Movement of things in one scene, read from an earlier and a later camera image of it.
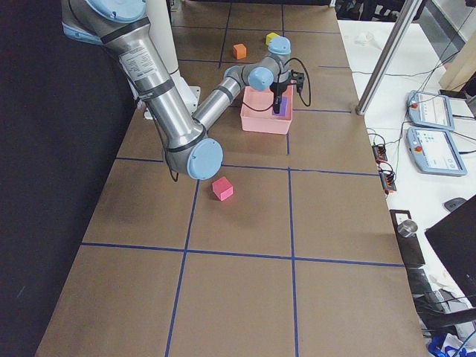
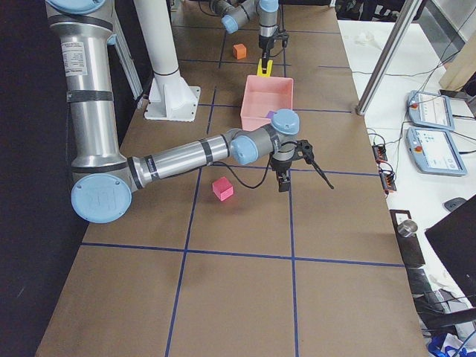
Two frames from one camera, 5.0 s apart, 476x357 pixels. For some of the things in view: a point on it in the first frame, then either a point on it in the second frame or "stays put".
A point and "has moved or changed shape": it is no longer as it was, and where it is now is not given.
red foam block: x=222 y=188 stays put
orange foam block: x=239 y=51 stays put
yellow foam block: x=269 y=37 has moved or changed shape
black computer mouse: x=452 y=203 stays put
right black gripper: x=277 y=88 to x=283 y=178
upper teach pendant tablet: x=431 y=110 stays put
